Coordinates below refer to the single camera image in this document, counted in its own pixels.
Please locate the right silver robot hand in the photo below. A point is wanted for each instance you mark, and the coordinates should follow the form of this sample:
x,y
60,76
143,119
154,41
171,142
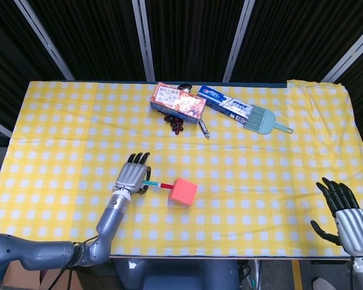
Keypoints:
x,y
354,229

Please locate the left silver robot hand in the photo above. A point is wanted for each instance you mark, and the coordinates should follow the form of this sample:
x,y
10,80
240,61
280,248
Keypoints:
x,y
131,176

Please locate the red and white marker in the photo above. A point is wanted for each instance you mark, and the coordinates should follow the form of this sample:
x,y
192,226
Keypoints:
x,y
155,184

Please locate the orange-red foam cube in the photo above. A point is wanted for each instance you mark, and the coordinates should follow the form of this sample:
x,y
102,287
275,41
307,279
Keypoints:
x,y
183,193

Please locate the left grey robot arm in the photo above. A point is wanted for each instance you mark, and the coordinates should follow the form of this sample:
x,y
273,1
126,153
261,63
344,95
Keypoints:
x,y
109,223

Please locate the yellow checkered tablecloth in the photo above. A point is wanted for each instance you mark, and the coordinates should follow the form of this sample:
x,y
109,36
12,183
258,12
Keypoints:
x,y
230,169

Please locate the grey shoe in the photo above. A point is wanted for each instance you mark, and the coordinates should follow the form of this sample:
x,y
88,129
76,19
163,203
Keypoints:
x,y
320,284

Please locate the dark red grape bunch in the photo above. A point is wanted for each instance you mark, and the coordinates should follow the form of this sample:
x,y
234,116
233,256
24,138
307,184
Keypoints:
x,y
175,124

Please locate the orange snack box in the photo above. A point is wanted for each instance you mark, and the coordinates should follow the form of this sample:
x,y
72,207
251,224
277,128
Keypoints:
x,y
178,102

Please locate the metal spoon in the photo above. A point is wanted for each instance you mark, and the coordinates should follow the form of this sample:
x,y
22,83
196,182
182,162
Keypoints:
x,y
186,87

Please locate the grey-blue robot torso base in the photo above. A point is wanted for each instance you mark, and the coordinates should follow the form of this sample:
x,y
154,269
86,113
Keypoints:
x,y
175,275

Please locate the blue toothpaste box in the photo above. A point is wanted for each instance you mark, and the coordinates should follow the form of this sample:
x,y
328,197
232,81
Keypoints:
x,y
224,101

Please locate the light teal silicone brush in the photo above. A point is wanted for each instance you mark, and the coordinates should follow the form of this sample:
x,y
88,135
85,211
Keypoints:
x,y
260,121

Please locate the black pleated curtain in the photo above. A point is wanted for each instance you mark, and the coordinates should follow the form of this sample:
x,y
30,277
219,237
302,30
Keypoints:
x,y
187,36

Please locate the brown cardboard box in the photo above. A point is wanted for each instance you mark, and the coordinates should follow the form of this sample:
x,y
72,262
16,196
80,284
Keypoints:
x,y
18,278

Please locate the aluminium frame post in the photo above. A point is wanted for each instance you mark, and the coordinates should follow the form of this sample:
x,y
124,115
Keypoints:
x,y
143,39
351,51
0,127
42,36
237,42

